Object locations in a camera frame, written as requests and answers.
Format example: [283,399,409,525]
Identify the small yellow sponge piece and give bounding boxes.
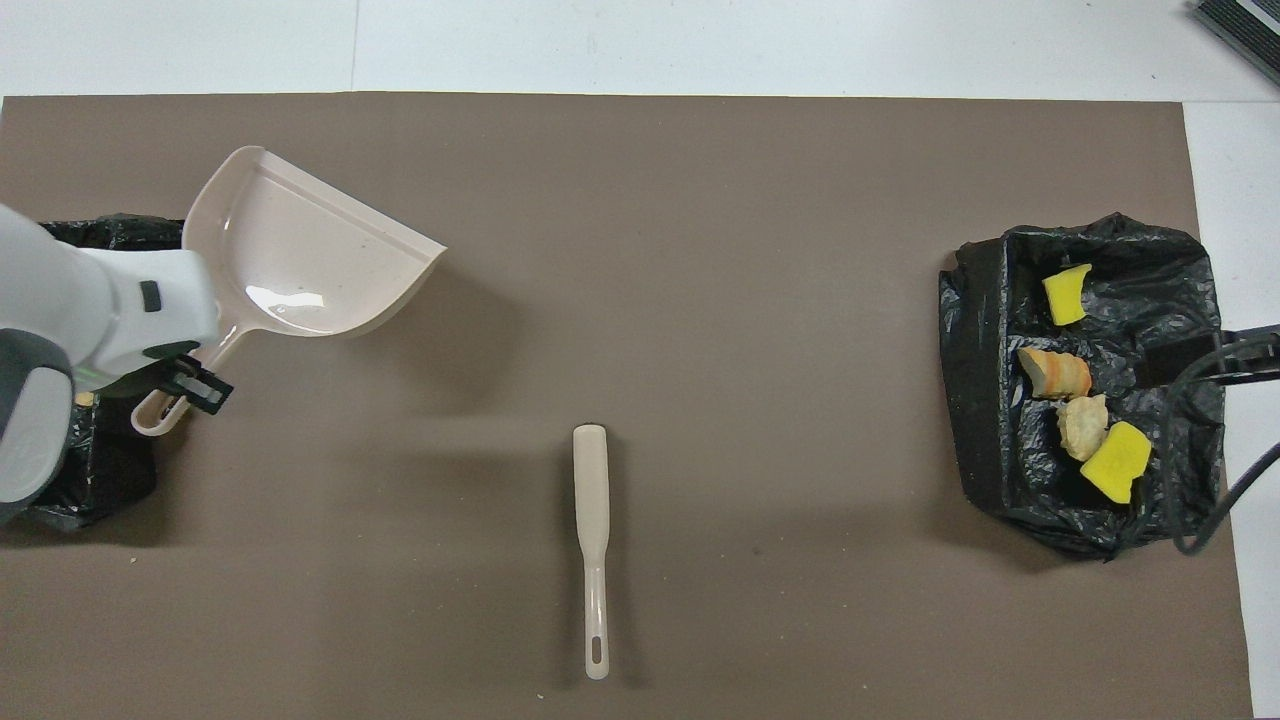
[1042,262,1094,328]

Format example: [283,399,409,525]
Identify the brown table mat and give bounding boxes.
[0,92,1256,720]

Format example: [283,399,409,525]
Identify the large yellow sponge piece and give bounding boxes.
[1079,420,1154,506]

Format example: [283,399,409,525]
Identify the pale bread piece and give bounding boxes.
[1057,393,1111,463]

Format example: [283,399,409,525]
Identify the dark ribbed panel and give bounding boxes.
[1188,0,1280,89]

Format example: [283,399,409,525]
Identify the black bag lined bin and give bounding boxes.
[938,212,1228,561]

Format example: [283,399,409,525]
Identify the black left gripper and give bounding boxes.
[146,340,235,415]

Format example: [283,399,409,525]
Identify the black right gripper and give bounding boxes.
[1135,325,1280,389]

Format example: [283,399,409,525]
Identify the beige plastic dustpan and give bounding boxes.
[131,146,448,438]

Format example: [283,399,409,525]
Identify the orange striped croissant piece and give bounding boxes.
[1017,345,1093,401]

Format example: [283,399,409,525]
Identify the black bag bin showing pink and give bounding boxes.
[20,213,186,533]

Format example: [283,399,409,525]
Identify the beige hand brush black bristles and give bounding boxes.
[573,424,611,681]

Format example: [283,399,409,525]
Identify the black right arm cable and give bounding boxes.
[1168,340,1280,557]

